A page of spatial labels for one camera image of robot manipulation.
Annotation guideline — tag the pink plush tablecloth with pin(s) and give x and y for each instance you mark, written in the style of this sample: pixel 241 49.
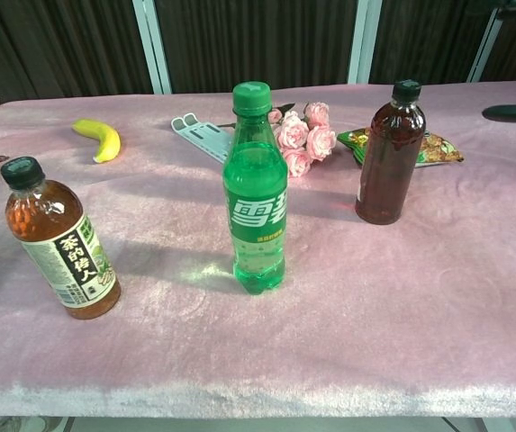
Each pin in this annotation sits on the pink plush tablecloth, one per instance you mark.
pixel 374 292

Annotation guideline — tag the green Sprite bottle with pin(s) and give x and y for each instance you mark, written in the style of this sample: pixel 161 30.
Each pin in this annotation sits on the green Sprite bottle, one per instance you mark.
pixel 255 180

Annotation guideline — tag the amber tea bottle white label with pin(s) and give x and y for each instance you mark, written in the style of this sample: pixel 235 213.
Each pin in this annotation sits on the amber tea bottle white label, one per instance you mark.
pixel 50 216

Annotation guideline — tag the white folding stand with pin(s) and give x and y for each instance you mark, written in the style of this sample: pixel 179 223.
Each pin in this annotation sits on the white folding stand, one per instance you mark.
pixel 201 135

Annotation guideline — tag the yellow banana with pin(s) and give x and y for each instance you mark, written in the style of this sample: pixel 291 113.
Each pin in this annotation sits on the yellow banana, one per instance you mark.
pixel 106 139

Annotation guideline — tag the white frame post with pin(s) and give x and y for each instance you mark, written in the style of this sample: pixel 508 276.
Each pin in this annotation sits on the white frame post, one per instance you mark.
pixel 362 40
pixel 487 45
pixel 153 45

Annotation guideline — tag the pink rose bouquet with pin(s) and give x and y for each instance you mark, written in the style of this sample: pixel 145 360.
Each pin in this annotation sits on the pink rose bouquet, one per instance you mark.
pixel 316 137

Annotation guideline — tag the dark red tea bottle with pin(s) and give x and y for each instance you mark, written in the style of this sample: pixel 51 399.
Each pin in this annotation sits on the dark red tea bottle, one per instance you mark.
pixel 390 157

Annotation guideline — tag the green snack bag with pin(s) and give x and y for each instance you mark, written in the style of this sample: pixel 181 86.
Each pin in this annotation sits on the green snack bag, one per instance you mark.
pixel 437 150

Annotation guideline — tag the dark brown curtain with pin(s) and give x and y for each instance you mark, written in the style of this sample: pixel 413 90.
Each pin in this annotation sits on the dark brown curtain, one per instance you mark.
pixel 59 45

